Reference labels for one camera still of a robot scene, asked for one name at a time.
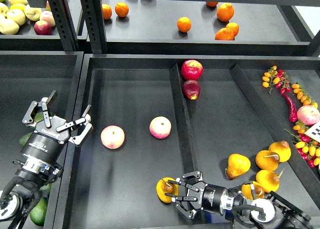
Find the pale yellow apple middle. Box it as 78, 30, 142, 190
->
6, 9, 26, 26

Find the pale yellow apple with stem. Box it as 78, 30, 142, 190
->
24, 4, 42, 22

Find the black left tray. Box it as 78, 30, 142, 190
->
0, 51, 84, 229

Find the green avocado bottom left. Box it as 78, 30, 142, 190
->
29, 197, 48, 227

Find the orange cherry tomato vine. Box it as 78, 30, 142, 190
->
291, 83, 318, 109

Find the green avocado middle left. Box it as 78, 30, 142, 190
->
18, 132, 33, 147

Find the red apple on left shelf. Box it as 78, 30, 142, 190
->
34, 20, 53, 36

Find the black white marker card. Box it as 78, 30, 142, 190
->
304, 121, 320, 142

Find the cherry tomato bunch lower right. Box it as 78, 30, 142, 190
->
285, 119, 320, 168

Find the cherry tomato bunch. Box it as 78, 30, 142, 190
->
285, 119, 320, 168
262, 65, 291, 94

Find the orange on shelf centre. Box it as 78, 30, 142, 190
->
177, 17, 192, 33

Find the yellow lemon on shelf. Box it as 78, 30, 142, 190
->
9, 3, 26, 12

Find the red chili pepper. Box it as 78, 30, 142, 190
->
283, 93, 298, 123

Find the pink apple centre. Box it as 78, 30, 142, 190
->
149, 116, 172, 139

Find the pale peach on left shelf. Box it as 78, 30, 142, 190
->
39, 10, 56, 28

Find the pink apple left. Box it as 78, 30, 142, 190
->
100, 125, 125, 150

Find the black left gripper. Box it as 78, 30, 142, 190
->
21, 90, 93, 164

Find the bright red apple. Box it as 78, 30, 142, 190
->
181, 59, 204, 81

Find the orange on shelf left edge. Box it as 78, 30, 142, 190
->
101, 3, 113, 20

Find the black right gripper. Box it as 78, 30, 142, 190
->
166, 170, 232, 219

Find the dark red apple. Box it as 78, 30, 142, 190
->
182, 79, 201, 100

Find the yellow pear leftmost of pile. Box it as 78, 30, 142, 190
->
225, 153, 251, 180

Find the pink peach right tray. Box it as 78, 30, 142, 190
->
297, 105, 320, 126

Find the black perforated shelf post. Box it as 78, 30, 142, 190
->
80, 0, 108, 54

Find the black middle divided tray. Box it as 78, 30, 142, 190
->
67, 54, 320, 229

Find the green avocado top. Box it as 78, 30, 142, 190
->
31, 112, 44, 129

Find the pale yellow apple front left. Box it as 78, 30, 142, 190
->
0, 18, 20, 35

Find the cherry tomato bunch top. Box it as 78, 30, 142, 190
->
262, 65, 291, 94

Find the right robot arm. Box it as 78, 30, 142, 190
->
161, 170, 313, 229

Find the pink apple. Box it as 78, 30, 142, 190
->
149, 116, 172, 139
100, 125, 125, 150

